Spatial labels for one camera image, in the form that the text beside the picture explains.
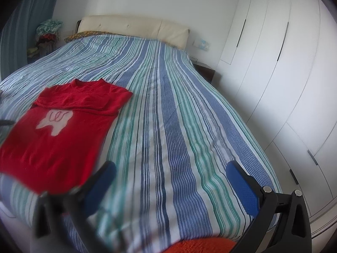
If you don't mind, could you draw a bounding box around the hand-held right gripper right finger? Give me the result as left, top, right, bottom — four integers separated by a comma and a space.
226, 160, 312, 253

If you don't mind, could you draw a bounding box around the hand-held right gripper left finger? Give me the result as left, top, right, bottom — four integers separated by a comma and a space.
33, 160, 118, 253

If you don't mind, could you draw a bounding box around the red sweater with white rabbit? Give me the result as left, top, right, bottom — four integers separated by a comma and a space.
0, 78, 133, 194

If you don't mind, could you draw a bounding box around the pile of mixed clothes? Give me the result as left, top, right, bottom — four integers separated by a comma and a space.
28, 19, 63, 58

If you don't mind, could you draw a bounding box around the person's orange fleece clothing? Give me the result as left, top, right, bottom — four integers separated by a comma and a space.
162, 238, 237, 253

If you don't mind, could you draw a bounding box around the blue curtain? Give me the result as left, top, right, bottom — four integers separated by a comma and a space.
0, 0, 62, 81

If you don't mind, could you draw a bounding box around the blue green striped bedspread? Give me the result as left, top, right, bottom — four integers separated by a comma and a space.
0, 35, 283, 253

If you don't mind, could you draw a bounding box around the yellow floral pillow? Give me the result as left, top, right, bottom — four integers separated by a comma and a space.
64, 31, 111, 43

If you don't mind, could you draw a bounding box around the dark wooden nightstand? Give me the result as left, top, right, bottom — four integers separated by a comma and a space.
192, 61, 216, 85

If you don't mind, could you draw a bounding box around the white wardrobe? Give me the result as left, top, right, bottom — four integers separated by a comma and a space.
218, 0, 337, 238

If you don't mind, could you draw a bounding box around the cream padded headboard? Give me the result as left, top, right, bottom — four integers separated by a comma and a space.
78, 15, 190, 50

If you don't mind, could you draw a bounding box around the white wall socket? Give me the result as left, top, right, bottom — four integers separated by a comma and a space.
193, 38, 210, 50

